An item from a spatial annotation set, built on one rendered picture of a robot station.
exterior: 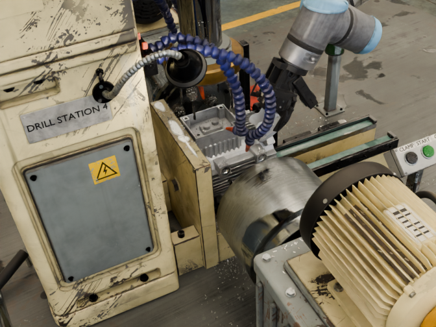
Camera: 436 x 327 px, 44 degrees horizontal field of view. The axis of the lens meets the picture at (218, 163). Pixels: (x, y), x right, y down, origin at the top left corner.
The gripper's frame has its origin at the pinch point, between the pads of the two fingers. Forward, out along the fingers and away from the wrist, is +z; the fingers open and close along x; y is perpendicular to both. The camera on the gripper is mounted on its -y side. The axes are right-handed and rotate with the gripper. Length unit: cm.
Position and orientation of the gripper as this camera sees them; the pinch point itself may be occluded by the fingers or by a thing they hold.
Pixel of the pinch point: (263, 137)
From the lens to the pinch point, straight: 134.6
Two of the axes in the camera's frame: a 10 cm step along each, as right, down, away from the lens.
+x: 4.2, 5.7, -7.1
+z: -4.0, 8.2, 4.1
